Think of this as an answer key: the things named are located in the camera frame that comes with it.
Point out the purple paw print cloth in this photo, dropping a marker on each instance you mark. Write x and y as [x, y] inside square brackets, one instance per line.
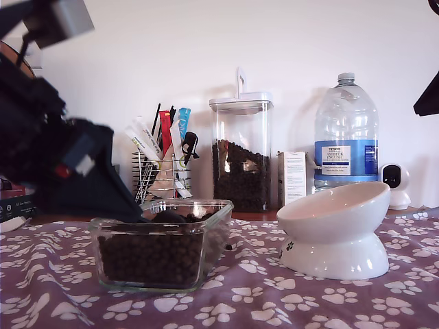
[308, 301]

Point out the black plastic measuring scoop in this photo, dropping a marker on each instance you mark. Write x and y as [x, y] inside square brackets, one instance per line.
[168, 217]

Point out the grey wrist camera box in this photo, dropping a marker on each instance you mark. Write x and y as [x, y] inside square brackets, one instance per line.
[72, 17]

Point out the small white round camera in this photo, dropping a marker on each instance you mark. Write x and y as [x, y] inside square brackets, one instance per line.
[401, 178]

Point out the black plastic clip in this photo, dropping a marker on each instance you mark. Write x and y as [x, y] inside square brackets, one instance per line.
[190, 138]

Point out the tall clear storage jar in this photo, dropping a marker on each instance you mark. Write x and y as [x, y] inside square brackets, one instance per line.
[240, 120]

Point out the small white carton box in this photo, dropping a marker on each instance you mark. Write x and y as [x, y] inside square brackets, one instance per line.
[293, 178]

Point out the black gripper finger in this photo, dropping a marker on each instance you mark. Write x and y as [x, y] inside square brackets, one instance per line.
[433, 89]
[109, 171]
[433, 106]
[75, 195]

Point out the brown cat kibble pile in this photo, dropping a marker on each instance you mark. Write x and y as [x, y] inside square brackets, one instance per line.
[147, 257]
[240, 185]

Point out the white sachet green print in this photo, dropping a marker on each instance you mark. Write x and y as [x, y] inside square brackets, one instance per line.
[135, 140]
[144, 133]

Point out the white ceramic tilted food bowl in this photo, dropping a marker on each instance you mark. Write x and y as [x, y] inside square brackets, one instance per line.
[336, 240]

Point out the white tin can red label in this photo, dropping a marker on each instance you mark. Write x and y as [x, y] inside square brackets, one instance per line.
[10, 188]

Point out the blue sachet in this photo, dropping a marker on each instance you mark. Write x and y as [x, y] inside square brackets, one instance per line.
[184, 120]

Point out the beige pouch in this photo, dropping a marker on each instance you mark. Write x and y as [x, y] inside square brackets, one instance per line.
[164, 178]

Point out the thin black stick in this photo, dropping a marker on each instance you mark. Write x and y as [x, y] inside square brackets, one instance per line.
[156, 120]

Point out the dark green printed box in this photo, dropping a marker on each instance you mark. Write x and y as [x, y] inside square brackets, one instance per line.
[13, 209]

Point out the tall plain white sachet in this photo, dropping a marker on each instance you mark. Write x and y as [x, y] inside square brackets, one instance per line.
[175, 144]

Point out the clear glass rectangular container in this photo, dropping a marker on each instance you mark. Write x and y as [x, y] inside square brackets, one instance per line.
[216, 240]

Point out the single stray kibble piece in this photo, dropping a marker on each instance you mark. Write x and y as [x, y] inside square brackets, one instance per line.
[228, 246]

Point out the large clear water bottle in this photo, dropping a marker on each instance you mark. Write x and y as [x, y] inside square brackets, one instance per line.
[346, 120]

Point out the red sachet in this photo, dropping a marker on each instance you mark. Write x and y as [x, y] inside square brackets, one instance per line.
[166, 133]

